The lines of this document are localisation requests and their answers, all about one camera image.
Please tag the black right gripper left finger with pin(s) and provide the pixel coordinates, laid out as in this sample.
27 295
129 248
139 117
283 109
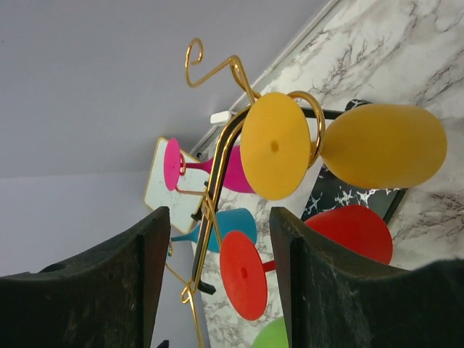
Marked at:
106 296

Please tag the gold wire glass rack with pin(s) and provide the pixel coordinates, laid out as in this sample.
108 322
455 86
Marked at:
217 159

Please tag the pink wine glass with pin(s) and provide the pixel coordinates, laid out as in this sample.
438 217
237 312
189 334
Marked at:
175 166

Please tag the red wine glass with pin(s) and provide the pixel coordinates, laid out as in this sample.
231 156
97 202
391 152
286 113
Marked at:
243 272

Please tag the white eraser block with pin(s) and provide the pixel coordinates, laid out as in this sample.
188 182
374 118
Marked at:
220 118

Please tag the blue wine glass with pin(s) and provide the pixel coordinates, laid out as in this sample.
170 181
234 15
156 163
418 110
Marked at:
240 219

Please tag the green wine glass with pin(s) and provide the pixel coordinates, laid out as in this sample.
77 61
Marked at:
273 335

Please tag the yellow wine glass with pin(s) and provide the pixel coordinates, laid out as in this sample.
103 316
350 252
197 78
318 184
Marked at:
374 146

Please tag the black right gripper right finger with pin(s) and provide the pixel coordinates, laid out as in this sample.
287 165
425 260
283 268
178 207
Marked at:
334 297

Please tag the black marble rack base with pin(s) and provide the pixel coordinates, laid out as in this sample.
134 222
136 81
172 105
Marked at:
329 193

